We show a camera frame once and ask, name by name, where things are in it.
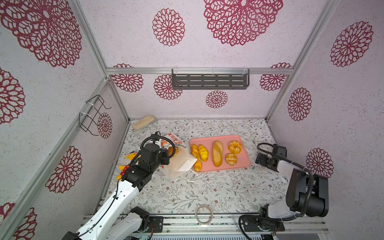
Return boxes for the ring shaped fake bread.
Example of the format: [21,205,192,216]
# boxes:
[228,141,242,155]

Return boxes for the round fake bread roll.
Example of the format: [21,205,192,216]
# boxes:
[226,153,238,166]

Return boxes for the white paper gift bag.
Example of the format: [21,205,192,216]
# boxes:
[159,133,198,183]

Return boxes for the oval fake bread loaf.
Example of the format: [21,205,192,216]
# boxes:
[212,141,223,167]

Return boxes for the long fake bread piece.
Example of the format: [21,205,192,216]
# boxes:
[191,144,202,172]

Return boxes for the short twisted fake bread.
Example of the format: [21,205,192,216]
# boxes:
[198,145,209,162]

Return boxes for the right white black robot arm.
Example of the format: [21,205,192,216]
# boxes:
[256,143,329,222]

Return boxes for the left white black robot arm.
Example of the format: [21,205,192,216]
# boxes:
[63,143,177,240]

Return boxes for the yellow red plush toy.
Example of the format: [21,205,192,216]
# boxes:
[116,152,138,181]

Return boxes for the pink plastic tray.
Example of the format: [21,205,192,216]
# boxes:
[190,135,251,173]

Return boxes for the clear tape roll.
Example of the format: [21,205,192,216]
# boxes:
[195,205,214,226]

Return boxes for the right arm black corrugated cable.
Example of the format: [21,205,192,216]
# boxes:
[237,142,315,240]

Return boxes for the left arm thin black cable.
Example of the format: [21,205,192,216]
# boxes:
[65,179,121,240]

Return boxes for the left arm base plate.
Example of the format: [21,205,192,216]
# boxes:
[135,216,164,234]

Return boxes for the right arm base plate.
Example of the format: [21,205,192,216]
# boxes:
[241,215,286,232]

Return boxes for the black wire wall rack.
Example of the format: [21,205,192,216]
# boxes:
[78,95,113,139]

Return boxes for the grey slotted wall shelf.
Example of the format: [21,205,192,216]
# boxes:
[171,69,250,90]

